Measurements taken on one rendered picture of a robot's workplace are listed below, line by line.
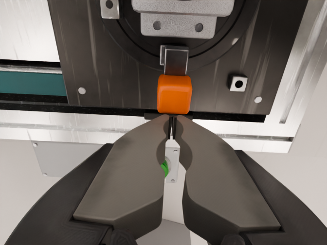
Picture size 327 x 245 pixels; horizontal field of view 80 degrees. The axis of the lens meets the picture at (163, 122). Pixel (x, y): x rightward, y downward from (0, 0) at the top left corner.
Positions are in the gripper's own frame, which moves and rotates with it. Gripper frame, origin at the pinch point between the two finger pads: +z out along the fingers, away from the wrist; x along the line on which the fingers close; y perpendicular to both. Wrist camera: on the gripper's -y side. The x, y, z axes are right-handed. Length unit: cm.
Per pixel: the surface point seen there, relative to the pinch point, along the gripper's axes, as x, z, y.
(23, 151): -29.4, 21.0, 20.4
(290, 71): 13.2, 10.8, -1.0
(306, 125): 25.7, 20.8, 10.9
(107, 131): -8.0, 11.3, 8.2
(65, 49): -11.0, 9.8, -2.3
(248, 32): 7.2, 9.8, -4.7
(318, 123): 27.8, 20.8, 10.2
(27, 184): -31.4, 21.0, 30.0
